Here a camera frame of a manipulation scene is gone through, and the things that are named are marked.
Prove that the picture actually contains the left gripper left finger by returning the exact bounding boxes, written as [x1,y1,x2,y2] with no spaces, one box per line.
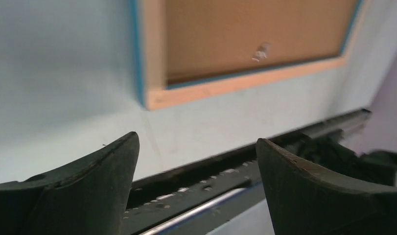
[0,132,140,235]

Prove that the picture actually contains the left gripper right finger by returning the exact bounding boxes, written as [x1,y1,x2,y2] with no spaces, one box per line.
[256,139,397,235]

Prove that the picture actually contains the brown backing board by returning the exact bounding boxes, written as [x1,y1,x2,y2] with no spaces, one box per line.
[165,0,359,85]

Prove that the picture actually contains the wooden picture frame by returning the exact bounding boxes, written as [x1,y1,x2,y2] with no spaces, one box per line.
[130,0,368,110]

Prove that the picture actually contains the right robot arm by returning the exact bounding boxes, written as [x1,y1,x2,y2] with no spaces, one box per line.
[297,137,397,186]

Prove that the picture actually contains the aluminium mounting profile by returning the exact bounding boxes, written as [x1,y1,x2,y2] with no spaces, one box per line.
[299,108,373,140]

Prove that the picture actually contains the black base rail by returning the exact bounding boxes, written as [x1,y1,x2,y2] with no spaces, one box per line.
[120,129,316,235]

